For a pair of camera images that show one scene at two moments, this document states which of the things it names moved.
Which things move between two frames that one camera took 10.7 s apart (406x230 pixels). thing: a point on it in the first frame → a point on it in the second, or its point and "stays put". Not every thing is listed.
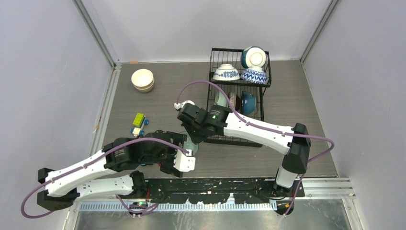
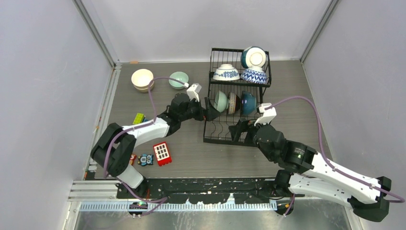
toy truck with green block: [139, 123] stays put
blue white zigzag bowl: [255, 74] stays put
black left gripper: [168, 166] → [210, 113]
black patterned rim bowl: [235, 100] stays put
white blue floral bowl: [226, 72] stays put
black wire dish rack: [237, 79] stays put
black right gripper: [196, 139] → [242, 125]
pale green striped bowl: [190, 146] → [180, 75]
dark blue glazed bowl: [248, 103] stays put
